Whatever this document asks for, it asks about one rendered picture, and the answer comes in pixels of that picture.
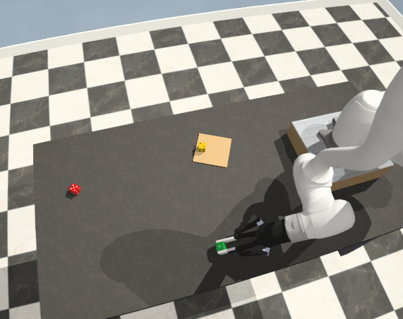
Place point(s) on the green die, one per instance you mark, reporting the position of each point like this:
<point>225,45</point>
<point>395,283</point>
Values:
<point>220,246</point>

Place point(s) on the pale yellow mat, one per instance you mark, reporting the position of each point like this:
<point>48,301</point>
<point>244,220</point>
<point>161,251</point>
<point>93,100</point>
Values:
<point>216,150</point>

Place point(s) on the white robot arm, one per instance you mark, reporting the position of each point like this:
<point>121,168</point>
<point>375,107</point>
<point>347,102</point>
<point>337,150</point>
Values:
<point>371,127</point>

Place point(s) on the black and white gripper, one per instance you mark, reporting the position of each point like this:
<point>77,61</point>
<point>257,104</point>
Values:
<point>265,237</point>

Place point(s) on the yellow die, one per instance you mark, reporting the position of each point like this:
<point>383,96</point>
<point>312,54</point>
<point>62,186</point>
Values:
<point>201,146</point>

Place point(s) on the red die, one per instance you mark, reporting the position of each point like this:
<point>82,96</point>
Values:
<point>75,189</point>

